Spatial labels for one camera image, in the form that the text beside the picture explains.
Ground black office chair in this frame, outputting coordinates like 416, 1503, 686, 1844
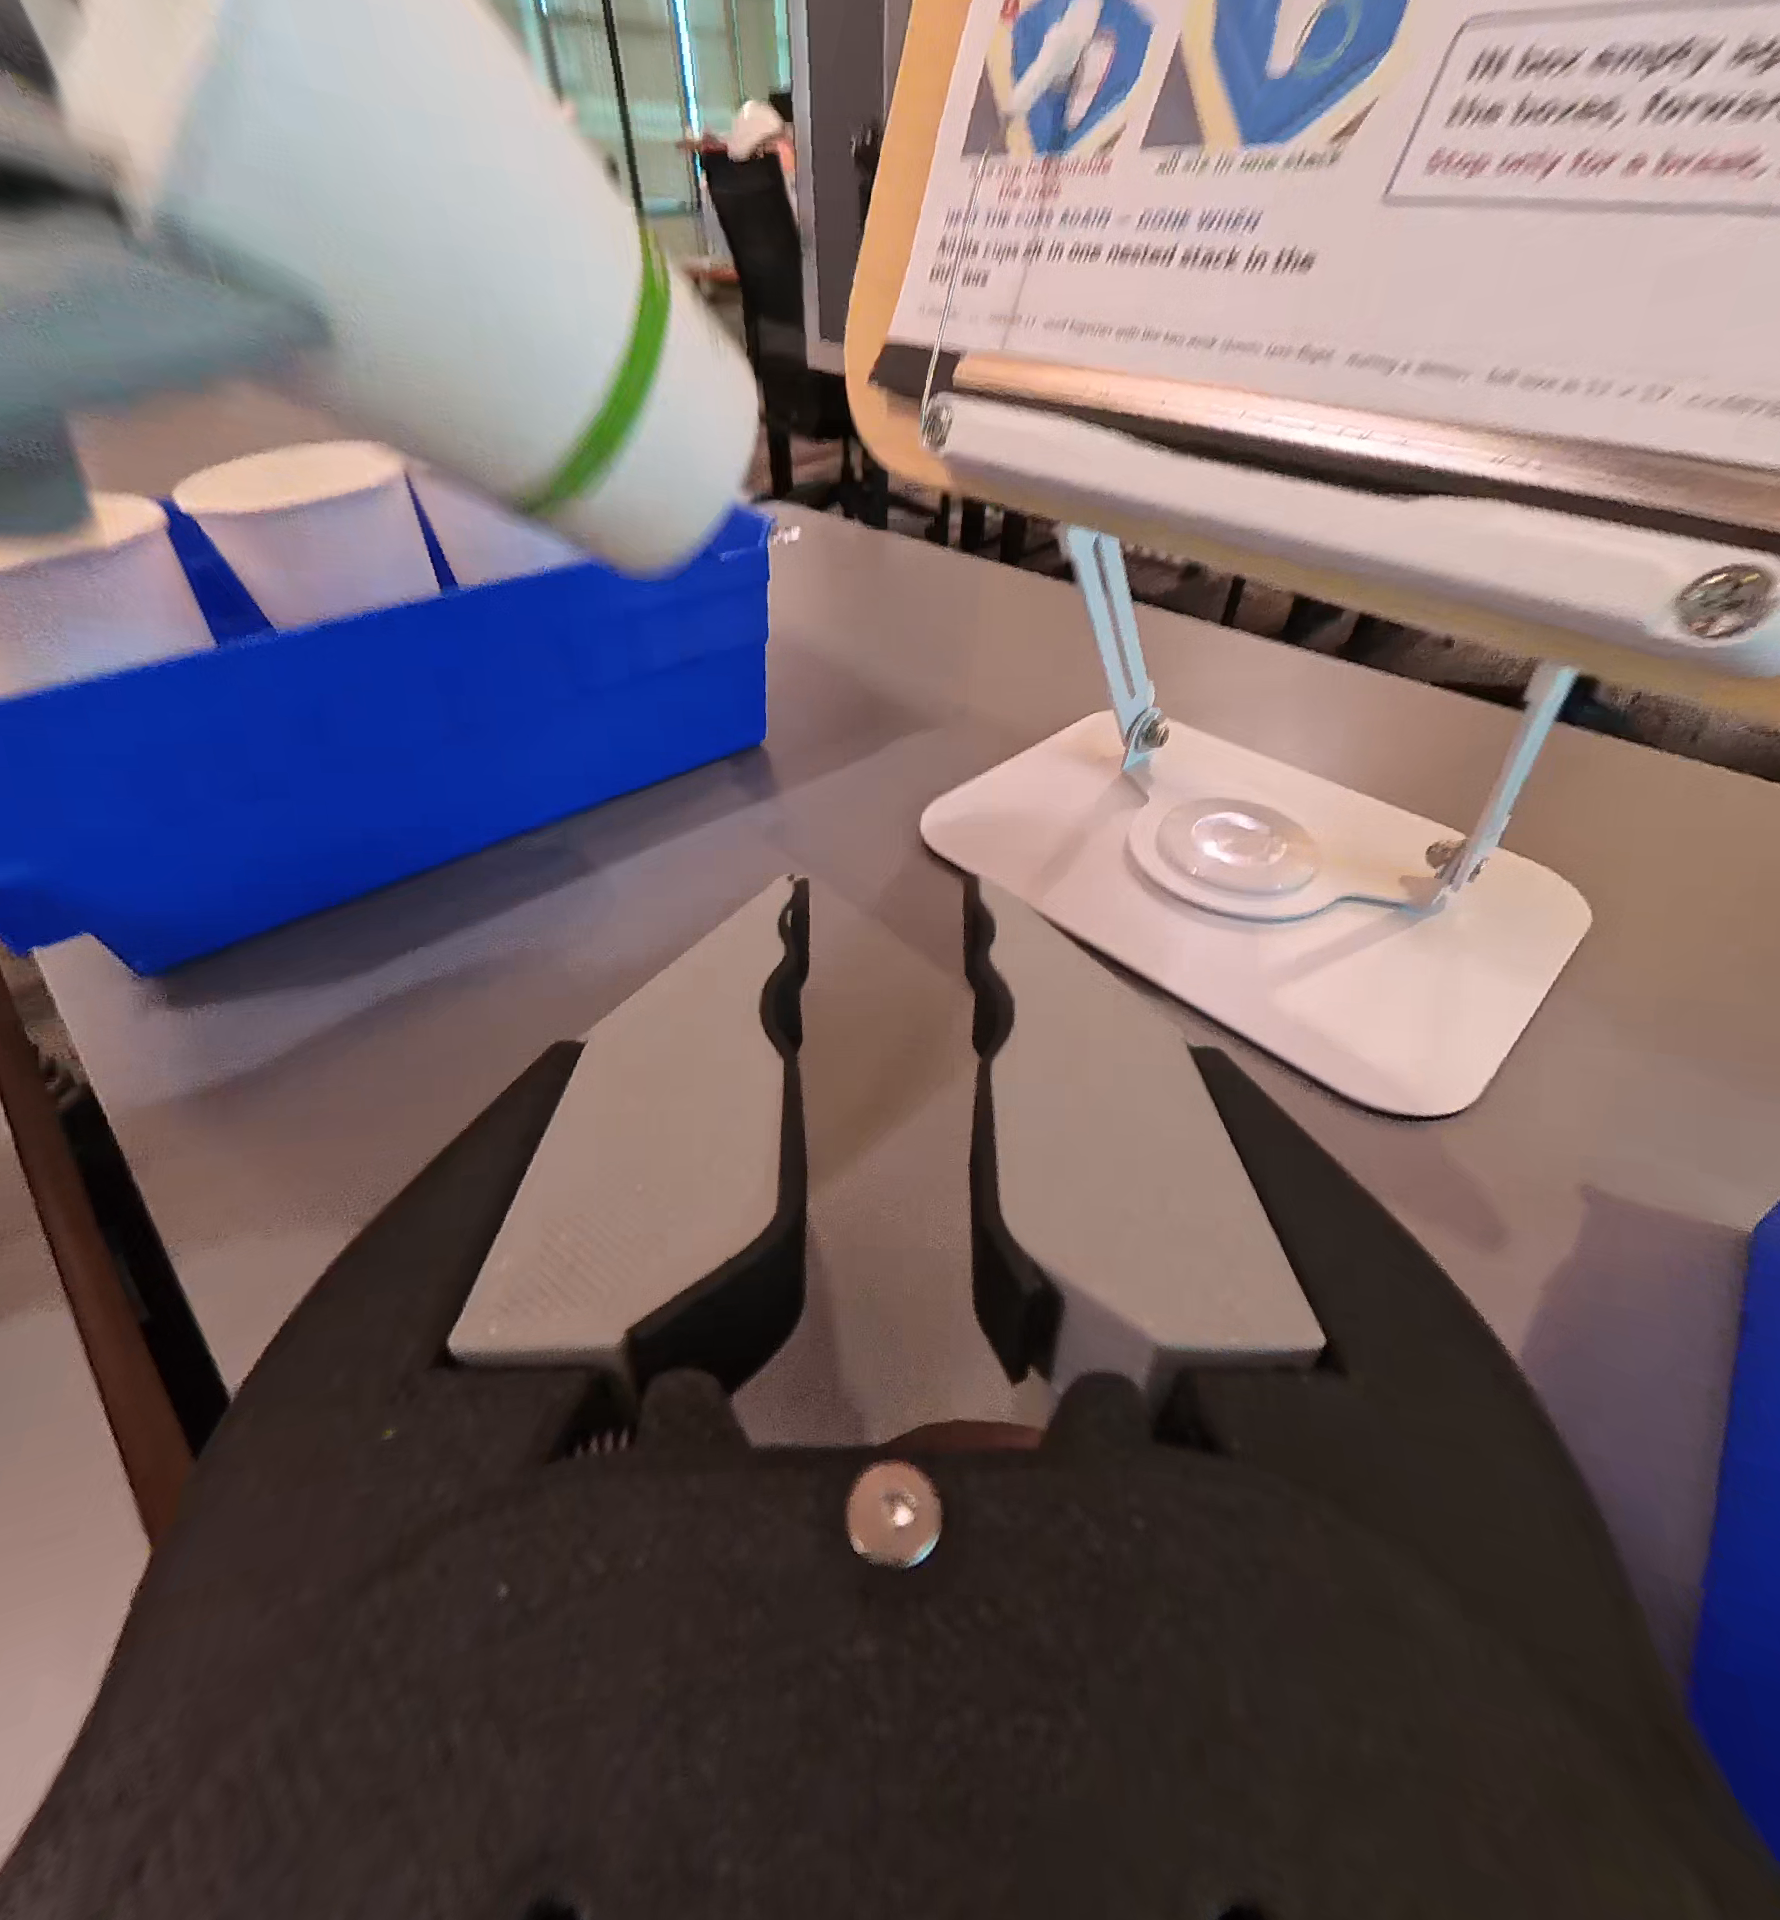
700, 96, 890, 528

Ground wooden document stand white base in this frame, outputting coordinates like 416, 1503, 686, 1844
845, 0, 1780, 1117

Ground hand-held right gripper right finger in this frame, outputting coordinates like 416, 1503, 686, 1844
961, 876, 1331, 1402

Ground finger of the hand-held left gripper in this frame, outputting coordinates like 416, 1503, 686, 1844
0, 32, 160, 198
0, 198, 331, 542

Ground white paper cup green band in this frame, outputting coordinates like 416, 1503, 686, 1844
61, 0, 764, 581

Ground printed instruction sheet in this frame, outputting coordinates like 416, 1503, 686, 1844
886, 0, 1780, 481

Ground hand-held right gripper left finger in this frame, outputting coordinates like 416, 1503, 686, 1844
444, 876, 819, 1402

